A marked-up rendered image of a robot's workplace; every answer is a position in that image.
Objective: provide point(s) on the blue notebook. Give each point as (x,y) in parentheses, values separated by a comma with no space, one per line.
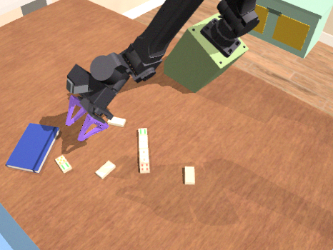
(33,148)

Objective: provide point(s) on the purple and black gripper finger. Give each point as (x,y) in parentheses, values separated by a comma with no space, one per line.
(87,123)
(72,102)

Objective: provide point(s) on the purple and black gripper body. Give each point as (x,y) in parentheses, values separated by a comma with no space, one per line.
(95,110)

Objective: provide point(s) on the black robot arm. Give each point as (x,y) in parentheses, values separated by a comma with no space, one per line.
(144,55)

